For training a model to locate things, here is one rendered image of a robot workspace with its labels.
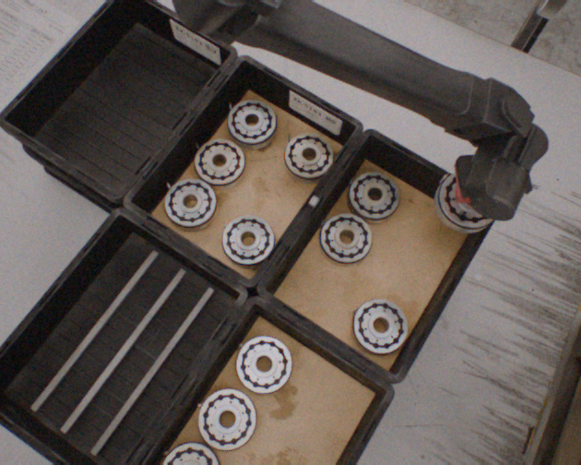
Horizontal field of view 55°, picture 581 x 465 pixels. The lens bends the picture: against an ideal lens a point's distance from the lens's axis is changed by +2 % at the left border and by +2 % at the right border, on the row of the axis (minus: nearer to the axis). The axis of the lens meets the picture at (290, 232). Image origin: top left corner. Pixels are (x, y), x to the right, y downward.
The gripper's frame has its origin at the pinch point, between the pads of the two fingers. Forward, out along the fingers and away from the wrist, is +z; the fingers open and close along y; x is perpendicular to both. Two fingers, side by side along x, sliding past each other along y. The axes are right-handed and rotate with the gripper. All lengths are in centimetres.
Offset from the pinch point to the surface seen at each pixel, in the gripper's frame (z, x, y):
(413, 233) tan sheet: 22.6, 0.8, -4.0
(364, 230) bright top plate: 19.8, 1.3, -14.5
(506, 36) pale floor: 106, 106, 70
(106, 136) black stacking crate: 24, 27, -66
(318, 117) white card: 17.6, 25.5, -21.7
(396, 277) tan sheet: 22.6, -7.9, -8.8
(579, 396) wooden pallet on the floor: 90, -33, 59
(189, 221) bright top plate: 20, 5, -49
